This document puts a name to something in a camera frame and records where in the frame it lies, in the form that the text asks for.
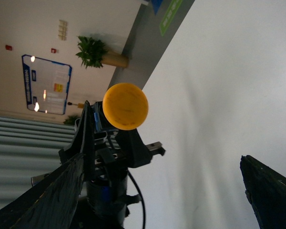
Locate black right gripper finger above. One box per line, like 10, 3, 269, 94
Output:
240, 155, 286, 229

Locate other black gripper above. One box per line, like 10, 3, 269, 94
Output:
0, 101, 165, 229

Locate yellow mushroom push button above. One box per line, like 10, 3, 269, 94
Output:
92, 83, 149, 132

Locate yellow sign stand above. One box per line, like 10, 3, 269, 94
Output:
67, 102, 84, 109

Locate small distant potted plant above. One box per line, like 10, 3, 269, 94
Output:
63, 114, 80, 125

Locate blue framed notice board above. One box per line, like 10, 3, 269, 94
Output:
21, 54, 72, 115

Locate potted plant gold pot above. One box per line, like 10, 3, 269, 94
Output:
75, 35, 130, 69

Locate green floor sign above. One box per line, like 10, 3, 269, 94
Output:
159, 0, 183, 36

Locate black cable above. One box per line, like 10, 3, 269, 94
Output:
127, 170, 147, 229

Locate white wall switches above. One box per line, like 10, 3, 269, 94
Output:
58, 20, 68, 41

